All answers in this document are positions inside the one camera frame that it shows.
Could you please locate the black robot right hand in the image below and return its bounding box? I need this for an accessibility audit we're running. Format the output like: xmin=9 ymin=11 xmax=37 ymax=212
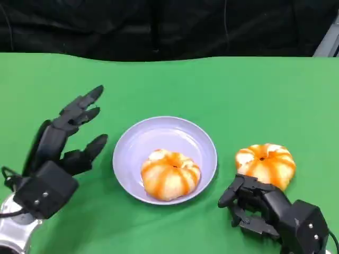
xmin=217 ymin=173 xmax=294 ymax=241

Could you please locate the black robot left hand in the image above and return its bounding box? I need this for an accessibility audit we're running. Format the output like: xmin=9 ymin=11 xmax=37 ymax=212
xmin=21 ymin=84 xmax=109 ymax=177

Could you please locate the orange white toy bread roll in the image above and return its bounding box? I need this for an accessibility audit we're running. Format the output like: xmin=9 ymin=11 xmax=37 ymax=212
xmin=235 ymin=143 xmax=296 ymax=192
xmin=140 ymin=148 xmax=201 ymax=202

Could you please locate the lilac plate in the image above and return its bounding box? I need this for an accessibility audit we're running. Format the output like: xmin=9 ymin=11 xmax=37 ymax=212
xmin=112 ymin=115 xmax=218 ymax=206

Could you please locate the black table skirt cloth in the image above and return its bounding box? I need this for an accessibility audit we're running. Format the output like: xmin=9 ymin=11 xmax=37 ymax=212
xmin=0 ymin=0 xmax=339 ymax=62

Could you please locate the green table cloth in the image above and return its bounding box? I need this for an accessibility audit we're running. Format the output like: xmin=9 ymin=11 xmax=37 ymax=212
xmin=0 ymin=52 xmax=339 ymax=254

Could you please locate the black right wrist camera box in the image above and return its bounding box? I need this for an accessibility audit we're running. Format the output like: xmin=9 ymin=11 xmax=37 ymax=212
xmin=280 ymin=199 xmax=329 ymax=254

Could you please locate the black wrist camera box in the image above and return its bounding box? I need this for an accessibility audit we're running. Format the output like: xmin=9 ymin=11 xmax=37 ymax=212
xmin=280 ymin=199 xmax=329 ymax=254
xmin=13 ymin=160 xmax=79 ymax=220

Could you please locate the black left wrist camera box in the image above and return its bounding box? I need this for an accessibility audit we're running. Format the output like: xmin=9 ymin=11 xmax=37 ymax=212
xmin=13 ymin=160 xmax=79 ymax=220

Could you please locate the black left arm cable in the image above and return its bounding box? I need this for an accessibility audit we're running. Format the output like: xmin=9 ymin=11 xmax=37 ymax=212
xmin=0 ymin=166 xmax=27 ymax=218

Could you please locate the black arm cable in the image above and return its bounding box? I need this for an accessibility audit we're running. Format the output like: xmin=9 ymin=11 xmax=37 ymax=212
xmin=0 ymin=166 xmax=27 ymax=218
xmin=327 ymin=230 xmax=339 ymax=252

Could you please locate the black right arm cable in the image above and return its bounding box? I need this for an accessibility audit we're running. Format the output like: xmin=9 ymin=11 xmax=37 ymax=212
xmin=327 ymin=230 xmax=339 ymax=252

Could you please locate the grey metal frame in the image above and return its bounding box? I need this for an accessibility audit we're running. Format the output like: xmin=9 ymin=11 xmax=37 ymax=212
xmin=312 ymin=15 xmax=339 ymax=58

